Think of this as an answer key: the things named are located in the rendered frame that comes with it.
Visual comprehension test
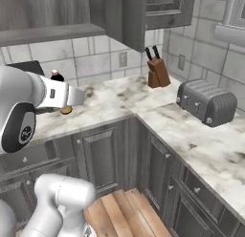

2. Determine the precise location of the grey toaster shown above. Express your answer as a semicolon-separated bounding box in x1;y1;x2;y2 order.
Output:
175;78;238;128

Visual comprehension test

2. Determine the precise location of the grey drawer front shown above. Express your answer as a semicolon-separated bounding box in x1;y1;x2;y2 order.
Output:
182;167;222;214
0;139;62;178

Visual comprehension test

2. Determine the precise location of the brown wooden knife block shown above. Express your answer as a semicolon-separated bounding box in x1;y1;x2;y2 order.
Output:
145;57;172;89

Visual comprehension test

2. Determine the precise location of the white window frame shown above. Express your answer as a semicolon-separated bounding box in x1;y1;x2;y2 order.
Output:
212;0;245;48

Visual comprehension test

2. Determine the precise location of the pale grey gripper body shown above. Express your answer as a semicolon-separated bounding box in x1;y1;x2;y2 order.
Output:
65;82;86;108

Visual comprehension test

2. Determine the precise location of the grey cabinet door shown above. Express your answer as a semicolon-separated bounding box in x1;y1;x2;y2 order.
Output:
167;178;222;237
0;166;78;229
71;121;126;198
145;0;196;32
144;131;174;218

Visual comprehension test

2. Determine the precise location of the grey upper cabinet door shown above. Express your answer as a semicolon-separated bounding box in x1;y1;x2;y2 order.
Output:
145;0;196;32

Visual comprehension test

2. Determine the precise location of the grey wall outlet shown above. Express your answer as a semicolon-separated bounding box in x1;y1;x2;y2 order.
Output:
118;51;128;69
177;54;187;72

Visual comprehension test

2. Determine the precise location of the black flat panel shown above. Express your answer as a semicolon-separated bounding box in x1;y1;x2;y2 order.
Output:
5;59;46;76

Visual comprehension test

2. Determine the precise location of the grey wide upper cabinet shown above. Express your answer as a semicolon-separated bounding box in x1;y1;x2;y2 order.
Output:
0;0;107;48

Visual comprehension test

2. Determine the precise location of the brown round can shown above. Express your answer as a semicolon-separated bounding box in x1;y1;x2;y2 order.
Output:
60;105;74;116

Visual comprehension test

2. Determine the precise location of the dark bottle with pink cap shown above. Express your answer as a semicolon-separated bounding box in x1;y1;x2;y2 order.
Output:
50;69;65;83

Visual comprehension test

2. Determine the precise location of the grey lower cabinet door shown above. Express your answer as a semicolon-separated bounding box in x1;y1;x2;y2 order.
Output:
144;131;174;218
71;121;126;198
167;178;222;237
0;166;78;229

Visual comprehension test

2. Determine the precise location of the black knife handle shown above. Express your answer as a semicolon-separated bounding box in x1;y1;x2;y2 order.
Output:
151;45;162;60
145;47;153;62

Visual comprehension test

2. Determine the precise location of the grey corner upper cabinet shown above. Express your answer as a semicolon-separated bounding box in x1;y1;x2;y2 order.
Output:
88;0;147;54

